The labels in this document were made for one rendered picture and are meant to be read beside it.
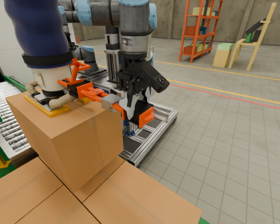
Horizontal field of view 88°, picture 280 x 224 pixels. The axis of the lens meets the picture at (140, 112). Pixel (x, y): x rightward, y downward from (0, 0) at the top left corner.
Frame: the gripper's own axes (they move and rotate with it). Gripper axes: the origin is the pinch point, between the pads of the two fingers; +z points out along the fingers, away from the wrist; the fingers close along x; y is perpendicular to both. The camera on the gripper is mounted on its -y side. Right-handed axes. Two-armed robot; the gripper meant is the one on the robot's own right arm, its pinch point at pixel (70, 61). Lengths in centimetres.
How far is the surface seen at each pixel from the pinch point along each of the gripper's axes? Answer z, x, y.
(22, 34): -22, -35, 33
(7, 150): 61, -60, -19
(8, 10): -30, -36, 32
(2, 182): 66, -72, 6
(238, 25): 0, 1348, -61
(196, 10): -63, 602, -121
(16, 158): 62, -58, -6
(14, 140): 66, -52, -37
